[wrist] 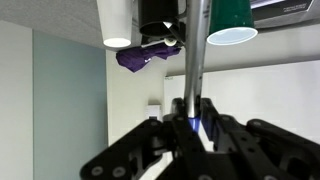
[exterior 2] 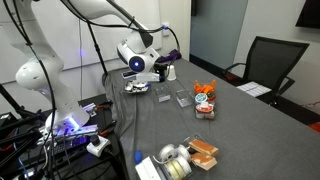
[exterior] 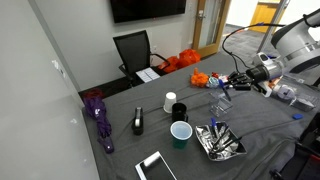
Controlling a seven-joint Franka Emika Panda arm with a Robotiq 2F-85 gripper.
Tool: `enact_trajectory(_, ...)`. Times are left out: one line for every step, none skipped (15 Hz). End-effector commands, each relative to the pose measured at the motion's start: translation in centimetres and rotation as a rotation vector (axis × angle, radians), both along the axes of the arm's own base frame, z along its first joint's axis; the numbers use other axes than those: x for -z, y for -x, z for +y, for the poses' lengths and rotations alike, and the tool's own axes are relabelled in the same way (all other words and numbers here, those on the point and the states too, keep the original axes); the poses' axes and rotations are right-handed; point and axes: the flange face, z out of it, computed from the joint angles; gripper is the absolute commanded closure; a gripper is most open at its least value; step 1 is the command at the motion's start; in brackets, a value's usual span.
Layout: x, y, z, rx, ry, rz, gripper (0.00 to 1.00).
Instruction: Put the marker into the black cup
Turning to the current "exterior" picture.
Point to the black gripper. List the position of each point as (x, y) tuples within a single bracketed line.
[(256, 73)]

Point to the silver marker with blue cap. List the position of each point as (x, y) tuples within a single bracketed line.
[(224, 88)]

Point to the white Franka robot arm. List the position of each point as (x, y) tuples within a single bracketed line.
[(296, 46)]

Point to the blue capped marker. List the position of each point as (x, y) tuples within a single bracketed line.
[(215, 126)]

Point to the black marker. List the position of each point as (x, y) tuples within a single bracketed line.
[(226, 145), (221, 136)]

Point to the black cup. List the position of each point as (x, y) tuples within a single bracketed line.
[(179, 111)]

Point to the white paper cup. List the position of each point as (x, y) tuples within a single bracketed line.
[(170, 101)]

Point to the teal plastic cup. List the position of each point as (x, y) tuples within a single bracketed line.
[(181, 131)]

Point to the red and white tape roll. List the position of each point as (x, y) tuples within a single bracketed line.
[(225, 77)]

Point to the small red object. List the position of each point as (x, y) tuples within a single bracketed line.
[(215, 75)]

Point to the orange crumpled object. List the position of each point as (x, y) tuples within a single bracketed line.
[(199, 80)]

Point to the grey tablecloth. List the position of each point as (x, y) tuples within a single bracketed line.
[(253, 133)]

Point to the orange plastic bag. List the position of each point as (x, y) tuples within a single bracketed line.
[(189, 57), (170, 65)]

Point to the wooden door with glass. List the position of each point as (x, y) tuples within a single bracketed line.
[(197, 36)]

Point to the clear plastic container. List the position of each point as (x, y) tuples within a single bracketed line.
[(305, 95)]

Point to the silver foil tray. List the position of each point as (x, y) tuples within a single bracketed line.
[(203, 136)]

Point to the white rectangular box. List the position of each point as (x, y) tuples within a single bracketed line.
[(303, 104)]

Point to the small blue object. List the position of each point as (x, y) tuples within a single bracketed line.
[(297, 116)]

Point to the grey metal pole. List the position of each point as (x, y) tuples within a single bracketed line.
[(275, 23)]

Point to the white paper sheets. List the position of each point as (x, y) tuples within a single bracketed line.
[(147, 74)]

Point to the black mesh office chair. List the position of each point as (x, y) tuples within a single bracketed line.
[(133, 50)]

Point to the purple folded umbrella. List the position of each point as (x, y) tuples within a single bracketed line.
[(98, 113)]

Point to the dark red object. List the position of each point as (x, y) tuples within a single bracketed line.
[(93, 93)]

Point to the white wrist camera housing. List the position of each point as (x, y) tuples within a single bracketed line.
[(265, 59)]

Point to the black wall monitor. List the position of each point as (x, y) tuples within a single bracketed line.
[(146, 10)]

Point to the tablet with white frame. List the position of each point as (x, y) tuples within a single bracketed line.
[(156, 168)]

